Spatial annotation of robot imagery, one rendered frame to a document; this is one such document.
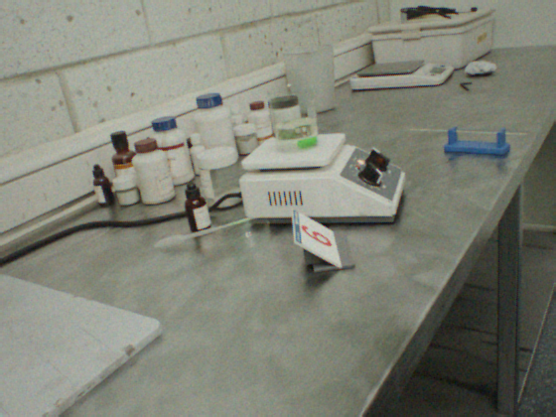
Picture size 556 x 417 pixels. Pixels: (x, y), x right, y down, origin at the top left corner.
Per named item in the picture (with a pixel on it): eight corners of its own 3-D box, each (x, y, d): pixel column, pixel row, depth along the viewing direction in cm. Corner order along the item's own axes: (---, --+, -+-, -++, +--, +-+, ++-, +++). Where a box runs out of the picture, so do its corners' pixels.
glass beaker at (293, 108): (281, 144, 77) (272, 85, 74) (325, 141, 75) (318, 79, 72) (270, 160, 70) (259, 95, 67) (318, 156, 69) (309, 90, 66)
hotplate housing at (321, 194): (406, 187, 77) (402, 133, 74) (395, 225, 66) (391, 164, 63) (262, 191, 85) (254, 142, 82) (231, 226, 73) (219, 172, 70)
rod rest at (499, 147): (510, 149, 86) (510, 127, 84) (503, 155, 83) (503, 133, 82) (451, 145, 92) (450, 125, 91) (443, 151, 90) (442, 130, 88)
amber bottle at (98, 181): (112, 199, 93) (101, 160, 90) (116, 202, 91) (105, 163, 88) (96, 204, 92) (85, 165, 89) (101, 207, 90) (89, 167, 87)
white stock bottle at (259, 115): (249, 143, 114) (241, 103, 111) (269, 138, 115) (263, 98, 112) (255, 147, 110) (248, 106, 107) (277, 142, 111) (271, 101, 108)
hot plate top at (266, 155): (347, 138, 76) (347, 132, 76) (329, 166, 66) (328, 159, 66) (268, 143, 81) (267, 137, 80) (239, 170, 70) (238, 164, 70)
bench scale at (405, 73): (442, 87, 139) (441, 69, 137) (348, 92, 151) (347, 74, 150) (455, 73, 154) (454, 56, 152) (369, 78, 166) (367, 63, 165)
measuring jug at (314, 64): (287, 105, 146) (279, 49, 141) (334, 97, 146) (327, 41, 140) (292, 119, 129) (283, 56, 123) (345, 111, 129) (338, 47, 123)
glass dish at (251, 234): (273, 230, 70) (270, 214, 69) (270, 249, 65) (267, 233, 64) (232, 235, 71) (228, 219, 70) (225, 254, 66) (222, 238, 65)
